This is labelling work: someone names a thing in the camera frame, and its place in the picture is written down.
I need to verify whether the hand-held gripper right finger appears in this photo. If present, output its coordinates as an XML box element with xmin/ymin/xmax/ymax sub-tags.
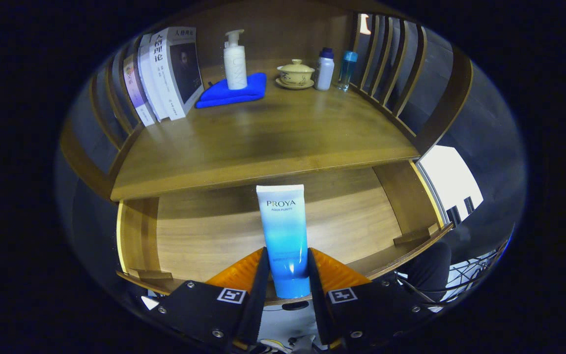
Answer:
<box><xmin>307</xmin><ymin>248</ymin><xmax>433</xmax><ymax>351</ymax></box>

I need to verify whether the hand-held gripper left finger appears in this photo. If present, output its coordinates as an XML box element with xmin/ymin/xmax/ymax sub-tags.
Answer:
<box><xmin>154</xmin><ymin>247</ymin><xmax>271</xmax><ymax>351</ymax></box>

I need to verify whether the blue cosmetic tube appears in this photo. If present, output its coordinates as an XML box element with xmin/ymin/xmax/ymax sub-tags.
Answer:
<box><xmin>256</xmin><ymin>184</ymin><xmax>311</xmax><ymax>299</ymax></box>

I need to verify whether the wooden drawer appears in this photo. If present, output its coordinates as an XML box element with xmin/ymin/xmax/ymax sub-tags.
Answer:
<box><xmin>115</xmin><ymin>160</ymin><xmax>455</xmax><ymax>308</ymax></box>

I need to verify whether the wooden countertop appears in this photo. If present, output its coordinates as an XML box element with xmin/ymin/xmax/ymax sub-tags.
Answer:
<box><xmin>110</xmin><ymin>59</ymin><xmax>420</xmax><ymax>201</ymax></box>

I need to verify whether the grey metal filing cabinet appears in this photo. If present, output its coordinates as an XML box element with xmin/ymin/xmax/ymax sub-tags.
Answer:
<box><xmin>418</xmin><ymin>145</ymin><xmax>484</xmax><ymax>227</ymax></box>

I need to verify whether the wooden cabinet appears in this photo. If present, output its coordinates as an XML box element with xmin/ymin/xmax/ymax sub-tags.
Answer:
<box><xmin>59</xmin><ymin>0</ymin><xmax>474</xmax><ymax>202</ymax></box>

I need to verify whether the person's dark clothing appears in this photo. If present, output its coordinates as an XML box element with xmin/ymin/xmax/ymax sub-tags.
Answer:
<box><xmin>396</xmin><ymin>241</ymin><xmax>453</xmax><ymax>305</ymax></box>

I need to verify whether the folded blue cloth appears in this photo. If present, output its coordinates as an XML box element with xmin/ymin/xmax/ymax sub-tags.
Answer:
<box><xmin>195</xmin><ymin>72</ymin><xmax>267</xmax><ymax>109</ymax></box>

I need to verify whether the yellow lidded teacup with saucer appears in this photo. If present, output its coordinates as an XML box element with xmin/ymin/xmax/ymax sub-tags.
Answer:
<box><xmin>276</xmin><ymin>59</ymin><xmax>315</xmax><ymax>90</ymax></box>

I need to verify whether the white bottle dark blue cap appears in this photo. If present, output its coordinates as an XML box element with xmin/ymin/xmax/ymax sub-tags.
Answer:
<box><xmin>314</xmin><ymin>47</ymin><xmax>335</xmax><ymax>91</ymax></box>

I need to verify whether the white pump bottle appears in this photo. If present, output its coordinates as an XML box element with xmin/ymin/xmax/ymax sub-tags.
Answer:
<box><xmin>223</xmin><ymin>29</ymin><xmax>248</xmax><ymax>90</ymax></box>

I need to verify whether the clear blue bottle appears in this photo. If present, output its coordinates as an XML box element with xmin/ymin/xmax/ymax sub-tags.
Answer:
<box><xmin>337</xmin><ymin>51</ymin><xmax>358</xmax><ymax>92</ymax></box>

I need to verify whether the thick white portrait book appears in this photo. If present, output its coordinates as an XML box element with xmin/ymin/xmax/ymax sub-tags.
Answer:
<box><xmin>149</xmin><ymin>27</ymin><xmax>204</xmax><ymax>121</ymax></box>

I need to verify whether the purple book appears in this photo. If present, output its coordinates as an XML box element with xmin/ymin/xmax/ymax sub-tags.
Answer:
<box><xmin>123</xmin><ymin>53</ymin><xmax>157</xmax><ymax>127</ymax></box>

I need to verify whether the thin white book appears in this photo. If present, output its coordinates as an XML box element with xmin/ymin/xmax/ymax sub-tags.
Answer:
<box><xmin>138</xmin><ymin>34</ymin><xmax>170</xmax><ymax>122</ymax></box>

